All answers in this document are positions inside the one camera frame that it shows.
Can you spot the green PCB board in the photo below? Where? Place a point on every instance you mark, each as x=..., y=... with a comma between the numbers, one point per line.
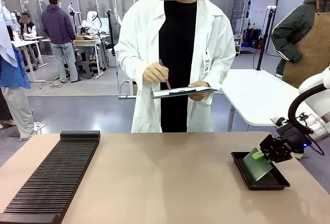
x=257, y=168

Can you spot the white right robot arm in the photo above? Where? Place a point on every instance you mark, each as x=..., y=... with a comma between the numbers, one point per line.
x=315, y=87

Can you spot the white hanging badge tag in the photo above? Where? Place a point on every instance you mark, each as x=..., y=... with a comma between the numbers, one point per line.
x=207, y=63

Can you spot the black plastic tray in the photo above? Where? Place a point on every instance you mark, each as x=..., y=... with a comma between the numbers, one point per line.
x=273, y=182

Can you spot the dark red pen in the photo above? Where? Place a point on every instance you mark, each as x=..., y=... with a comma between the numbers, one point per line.
x=166, y=77

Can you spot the black bags pile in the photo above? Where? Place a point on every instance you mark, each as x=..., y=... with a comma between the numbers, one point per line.
x=254, y=38

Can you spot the grey background desk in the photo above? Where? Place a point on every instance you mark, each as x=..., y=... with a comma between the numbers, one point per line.
x=89, y=44

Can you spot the seated person in varsity jacket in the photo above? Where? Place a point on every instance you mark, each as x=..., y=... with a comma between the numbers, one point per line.
x=26, y=27

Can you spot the wooden shoe shelf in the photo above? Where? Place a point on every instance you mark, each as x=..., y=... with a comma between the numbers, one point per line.
x=237, y=46

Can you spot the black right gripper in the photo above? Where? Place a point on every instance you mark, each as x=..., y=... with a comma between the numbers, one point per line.
x=288, y=141

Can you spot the white background desk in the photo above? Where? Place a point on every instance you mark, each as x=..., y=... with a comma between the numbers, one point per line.
x=25, y=44

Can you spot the person's left hand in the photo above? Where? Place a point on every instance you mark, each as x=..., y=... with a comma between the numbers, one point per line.
x=199, y=84

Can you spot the black slotted PCB rack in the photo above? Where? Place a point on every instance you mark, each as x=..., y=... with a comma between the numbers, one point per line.
x=51, y=182

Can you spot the person's left forearm white sleeve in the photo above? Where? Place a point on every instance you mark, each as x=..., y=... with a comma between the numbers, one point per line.
x=221, y=79

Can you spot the person's right forearm white sleeve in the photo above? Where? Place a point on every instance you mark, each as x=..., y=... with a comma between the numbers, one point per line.
x=131, y=64

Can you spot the black tripod pole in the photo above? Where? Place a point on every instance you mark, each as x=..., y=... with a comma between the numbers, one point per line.
x=263, y=43

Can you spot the cardboard box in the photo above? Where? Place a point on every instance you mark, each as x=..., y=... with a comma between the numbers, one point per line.
x=85, y=37

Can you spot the black step stool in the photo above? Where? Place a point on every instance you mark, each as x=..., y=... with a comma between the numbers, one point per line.
x=84, y=68

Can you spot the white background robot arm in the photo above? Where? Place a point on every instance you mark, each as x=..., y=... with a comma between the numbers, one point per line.
x=90, y=19

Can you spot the person's right hand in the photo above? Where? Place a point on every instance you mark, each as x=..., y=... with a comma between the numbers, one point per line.
x=154, y=73

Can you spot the person in purple hoodie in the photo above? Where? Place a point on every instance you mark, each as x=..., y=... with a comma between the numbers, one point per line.
x=58, y=25

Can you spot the person in blue shirt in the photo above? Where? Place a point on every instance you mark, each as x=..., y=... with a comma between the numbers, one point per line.
x=13, y=74

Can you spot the person in white lab coat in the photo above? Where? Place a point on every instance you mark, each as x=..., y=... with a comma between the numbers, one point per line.
x=178, y=41

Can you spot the person in brown apron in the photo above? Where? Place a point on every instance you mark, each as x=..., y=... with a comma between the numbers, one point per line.
x=306, y=41

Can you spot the white table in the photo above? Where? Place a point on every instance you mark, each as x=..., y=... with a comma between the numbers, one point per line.
x=255, y=95

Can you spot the black clipboard with paper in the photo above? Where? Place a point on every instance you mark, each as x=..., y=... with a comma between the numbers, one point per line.
x=180, y=92

